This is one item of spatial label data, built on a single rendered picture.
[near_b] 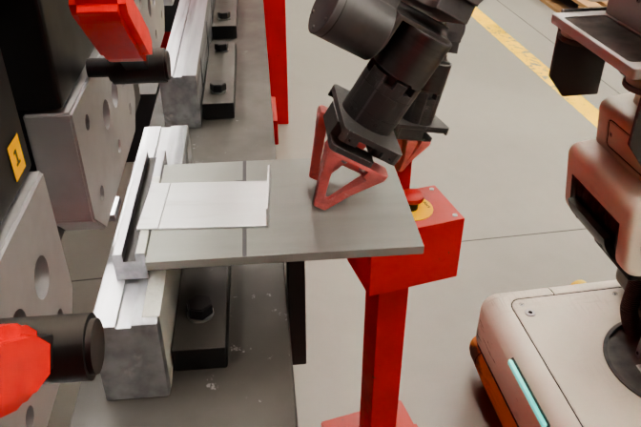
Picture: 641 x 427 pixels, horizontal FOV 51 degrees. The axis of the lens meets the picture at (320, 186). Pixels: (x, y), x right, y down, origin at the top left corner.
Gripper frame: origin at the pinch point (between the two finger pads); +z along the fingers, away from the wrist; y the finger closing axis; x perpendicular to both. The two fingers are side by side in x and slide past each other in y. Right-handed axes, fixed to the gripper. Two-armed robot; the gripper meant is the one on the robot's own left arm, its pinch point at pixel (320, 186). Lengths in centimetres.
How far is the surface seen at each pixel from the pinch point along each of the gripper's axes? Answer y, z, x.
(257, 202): 0.5, 4.4, -5.2
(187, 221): 3.4, 7.9, -11.2
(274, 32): -214, 53, 31
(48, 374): 48, -17, -22
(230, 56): -66, 16, -4
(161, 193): -2.2, 9.6, -13.9
